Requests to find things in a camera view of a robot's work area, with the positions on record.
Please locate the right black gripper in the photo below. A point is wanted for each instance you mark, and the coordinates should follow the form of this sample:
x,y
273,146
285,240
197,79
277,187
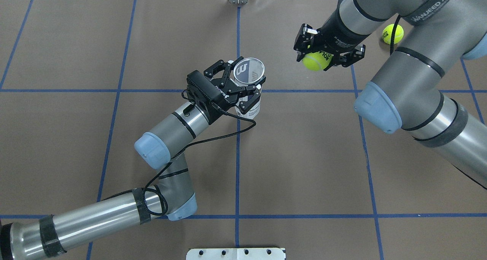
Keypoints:
x,y
338,35

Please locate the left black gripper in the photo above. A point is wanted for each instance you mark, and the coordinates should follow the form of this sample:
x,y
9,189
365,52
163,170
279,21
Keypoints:
x,y
222,99

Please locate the yellow tennis ball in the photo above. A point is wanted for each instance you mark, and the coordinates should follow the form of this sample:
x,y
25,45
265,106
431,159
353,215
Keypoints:
x,y
317,61
392,33

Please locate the clear tennis ball can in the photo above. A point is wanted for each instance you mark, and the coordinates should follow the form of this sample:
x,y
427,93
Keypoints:
x,y
249,73

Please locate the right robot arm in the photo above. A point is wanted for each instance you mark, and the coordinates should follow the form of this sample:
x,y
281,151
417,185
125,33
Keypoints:
x,y
403,93

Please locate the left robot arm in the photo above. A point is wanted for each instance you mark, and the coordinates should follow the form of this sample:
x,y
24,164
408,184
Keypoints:
x,y
224,89

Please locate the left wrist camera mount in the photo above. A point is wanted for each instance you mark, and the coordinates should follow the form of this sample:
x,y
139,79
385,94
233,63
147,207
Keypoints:
x,y
198,99

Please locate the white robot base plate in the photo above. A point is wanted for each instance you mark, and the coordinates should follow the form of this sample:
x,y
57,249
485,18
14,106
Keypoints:
x,y
250,253

